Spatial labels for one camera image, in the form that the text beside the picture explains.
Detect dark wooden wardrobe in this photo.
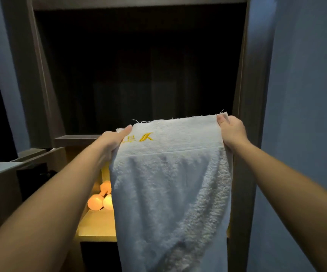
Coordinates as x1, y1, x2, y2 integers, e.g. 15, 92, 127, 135
0, 0, 277, 272

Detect person's right forearm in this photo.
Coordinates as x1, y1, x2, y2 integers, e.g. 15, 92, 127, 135
233, 141, 327, 272

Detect person's left forearm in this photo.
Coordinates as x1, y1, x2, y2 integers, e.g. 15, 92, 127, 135
0, 139, 109, 272

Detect person's left hand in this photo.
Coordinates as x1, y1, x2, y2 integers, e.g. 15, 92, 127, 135
93, 124, 133, 164

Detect pale orange dumbbell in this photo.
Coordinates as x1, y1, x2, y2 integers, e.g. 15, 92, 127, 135
103, 194, 114, 211

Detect white terry towel yellow embroidery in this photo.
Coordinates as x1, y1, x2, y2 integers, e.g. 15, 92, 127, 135
109, 112, 234, 272

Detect dark wooden side shelf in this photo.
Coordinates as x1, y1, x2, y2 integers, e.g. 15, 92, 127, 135
0, 135, 100, 247

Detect person's right hand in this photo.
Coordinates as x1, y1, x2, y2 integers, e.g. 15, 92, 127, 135
216, 113, 251, 154

